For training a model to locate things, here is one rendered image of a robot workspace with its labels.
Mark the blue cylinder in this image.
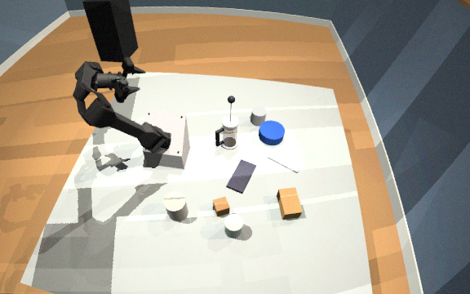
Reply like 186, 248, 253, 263
259, 120, 285, 145

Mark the glass french press with black handle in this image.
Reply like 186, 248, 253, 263
215, 96, 239, 149

